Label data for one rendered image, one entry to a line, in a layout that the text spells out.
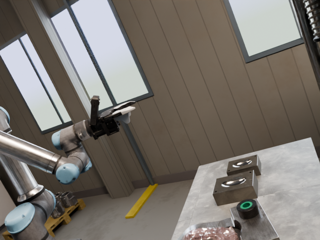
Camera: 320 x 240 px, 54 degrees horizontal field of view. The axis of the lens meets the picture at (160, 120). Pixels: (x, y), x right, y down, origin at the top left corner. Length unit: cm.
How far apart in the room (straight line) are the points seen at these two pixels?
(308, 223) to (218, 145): 235
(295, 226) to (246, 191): 30
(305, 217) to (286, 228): 9
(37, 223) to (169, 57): 246
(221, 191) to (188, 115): 205
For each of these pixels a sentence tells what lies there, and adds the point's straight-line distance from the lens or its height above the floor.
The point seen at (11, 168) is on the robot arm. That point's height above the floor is 141.
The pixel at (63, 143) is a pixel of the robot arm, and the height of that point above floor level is 143.
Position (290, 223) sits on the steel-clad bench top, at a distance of 139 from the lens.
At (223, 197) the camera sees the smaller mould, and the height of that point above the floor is 84.
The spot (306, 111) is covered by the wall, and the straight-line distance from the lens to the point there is 331.
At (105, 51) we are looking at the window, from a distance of 377.
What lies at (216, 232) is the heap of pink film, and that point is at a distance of 129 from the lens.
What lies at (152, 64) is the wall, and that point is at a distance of 353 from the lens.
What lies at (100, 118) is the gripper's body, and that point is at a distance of 125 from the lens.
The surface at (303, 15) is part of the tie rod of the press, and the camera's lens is 175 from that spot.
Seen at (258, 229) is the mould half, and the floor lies 91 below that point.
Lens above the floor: 162
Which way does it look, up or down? 12 degrees down
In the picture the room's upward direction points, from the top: 24 degrees counter-clockwise
